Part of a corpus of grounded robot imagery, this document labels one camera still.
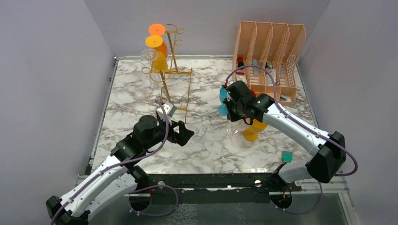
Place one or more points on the peach plastic file organizer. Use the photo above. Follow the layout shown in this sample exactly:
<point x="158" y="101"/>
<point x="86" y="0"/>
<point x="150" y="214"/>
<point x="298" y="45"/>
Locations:
<point x="270" y="52"/>

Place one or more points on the clear wine glass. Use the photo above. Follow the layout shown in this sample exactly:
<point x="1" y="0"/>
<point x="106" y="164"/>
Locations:
<point x="150" y="55"/>
<point x="233" y="127"/>

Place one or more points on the clear front wine glass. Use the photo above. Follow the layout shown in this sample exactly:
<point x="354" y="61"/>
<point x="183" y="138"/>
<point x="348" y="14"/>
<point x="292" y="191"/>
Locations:
<point x="233" y="127"/>

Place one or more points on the green small block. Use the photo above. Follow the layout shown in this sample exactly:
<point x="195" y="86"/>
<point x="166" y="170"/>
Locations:
<point x="287" y="156"/>

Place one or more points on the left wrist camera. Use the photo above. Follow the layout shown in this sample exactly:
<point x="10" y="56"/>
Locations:
<point x="169" y="109"/>

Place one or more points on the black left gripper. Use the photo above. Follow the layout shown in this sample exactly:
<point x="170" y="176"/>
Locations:
<point x="183" y="136"/>

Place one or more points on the blue plastic wine glass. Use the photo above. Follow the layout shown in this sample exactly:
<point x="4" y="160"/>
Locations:
<point x="222" y="109"/>

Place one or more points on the gold wire glass rack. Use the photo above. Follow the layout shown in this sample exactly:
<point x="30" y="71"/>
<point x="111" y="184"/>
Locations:
<point x="174" y="72"/>

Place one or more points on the yellow wine glass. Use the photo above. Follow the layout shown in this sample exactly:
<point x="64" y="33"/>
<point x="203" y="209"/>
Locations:
<point x="251" y="134"/>
<point x="156" y="42"/>

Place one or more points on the orange wine glass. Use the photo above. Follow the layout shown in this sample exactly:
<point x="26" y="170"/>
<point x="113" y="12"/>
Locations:
<point x="159" y="30"/>

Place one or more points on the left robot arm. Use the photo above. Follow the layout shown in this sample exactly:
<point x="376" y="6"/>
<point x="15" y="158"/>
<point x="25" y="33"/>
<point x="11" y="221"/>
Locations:
<point x="119" y="174"/>

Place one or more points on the red black small bottle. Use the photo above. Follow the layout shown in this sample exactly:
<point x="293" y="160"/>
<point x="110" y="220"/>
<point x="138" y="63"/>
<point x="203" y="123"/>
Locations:
<point x="240" y="63"/>

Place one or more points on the black mounting rail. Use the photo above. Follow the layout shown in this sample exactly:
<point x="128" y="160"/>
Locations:
<point x="212" y="188"/>

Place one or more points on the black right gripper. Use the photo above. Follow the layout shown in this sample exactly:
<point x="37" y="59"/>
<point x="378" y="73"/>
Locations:
<point x="233" y="116"/>

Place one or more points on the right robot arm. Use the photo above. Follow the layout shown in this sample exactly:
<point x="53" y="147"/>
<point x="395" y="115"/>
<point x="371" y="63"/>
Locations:
<point x="327" y="158"/>

